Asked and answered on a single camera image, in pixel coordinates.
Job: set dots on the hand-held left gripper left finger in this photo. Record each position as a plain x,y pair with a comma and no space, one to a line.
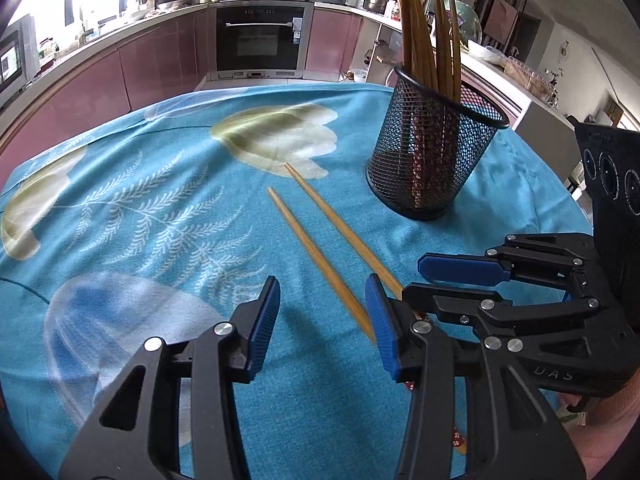
265,320

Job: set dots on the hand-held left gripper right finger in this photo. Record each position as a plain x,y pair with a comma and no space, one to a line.
380,322

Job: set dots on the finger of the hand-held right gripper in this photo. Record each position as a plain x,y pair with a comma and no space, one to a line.
465,268
450,305

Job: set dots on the black mesh utensil holder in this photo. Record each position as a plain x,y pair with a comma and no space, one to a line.
425,160

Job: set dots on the dark wooden chopstick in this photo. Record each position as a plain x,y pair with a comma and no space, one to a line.
399,20
412,35

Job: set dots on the person's right forearm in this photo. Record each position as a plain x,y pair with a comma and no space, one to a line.
605,435

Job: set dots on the white side cabinet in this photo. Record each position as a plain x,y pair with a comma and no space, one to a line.
545,130

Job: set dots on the blue floral tablecloth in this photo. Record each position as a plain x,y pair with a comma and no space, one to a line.
150,170

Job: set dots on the black built-in oven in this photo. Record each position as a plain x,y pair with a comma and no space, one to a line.
260,40

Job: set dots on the pink kitchen cabinets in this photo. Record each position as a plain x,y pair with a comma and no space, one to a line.
150,60

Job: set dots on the silver microwave oven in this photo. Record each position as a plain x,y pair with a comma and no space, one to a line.
12,65

